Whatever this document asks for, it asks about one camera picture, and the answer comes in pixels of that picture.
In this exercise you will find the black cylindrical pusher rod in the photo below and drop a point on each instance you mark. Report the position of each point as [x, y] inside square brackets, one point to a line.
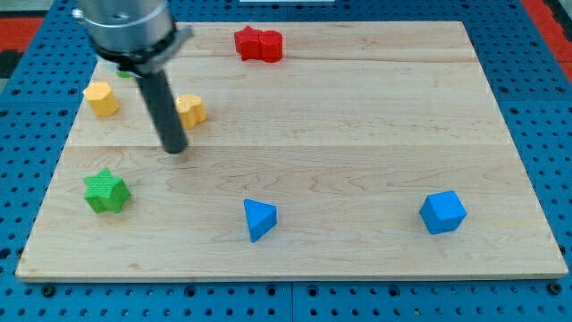
[156, 92]

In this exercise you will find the yellow heart block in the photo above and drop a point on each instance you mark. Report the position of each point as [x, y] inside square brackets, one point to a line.
[191, 110]

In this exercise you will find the green block behind arm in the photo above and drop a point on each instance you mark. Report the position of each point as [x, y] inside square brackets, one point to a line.
[124, 75]

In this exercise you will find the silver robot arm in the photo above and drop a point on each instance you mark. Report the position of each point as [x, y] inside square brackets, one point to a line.
[140, 37]

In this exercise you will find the yellow hexagon block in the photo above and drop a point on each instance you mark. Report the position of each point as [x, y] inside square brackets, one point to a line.
[101, 99]

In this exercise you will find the red star block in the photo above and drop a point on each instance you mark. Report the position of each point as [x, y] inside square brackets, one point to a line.
[247, 43]

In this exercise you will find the green star block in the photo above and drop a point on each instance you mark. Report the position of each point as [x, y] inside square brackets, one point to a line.
[106, 192]

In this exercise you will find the red cylinder block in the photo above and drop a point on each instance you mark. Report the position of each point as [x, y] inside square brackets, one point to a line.
[271, 42]

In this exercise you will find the blue triangle block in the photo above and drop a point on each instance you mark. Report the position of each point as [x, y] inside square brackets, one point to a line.
[261, 218]

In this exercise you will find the wooden board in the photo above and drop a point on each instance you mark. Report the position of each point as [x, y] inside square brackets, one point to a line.
[346, 135]

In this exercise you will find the blue cube block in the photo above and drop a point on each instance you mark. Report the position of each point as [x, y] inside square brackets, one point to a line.
[442, 212]

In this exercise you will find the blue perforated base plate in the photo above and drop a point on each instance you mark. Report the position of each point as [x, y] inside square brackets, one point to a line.
[524, 47]

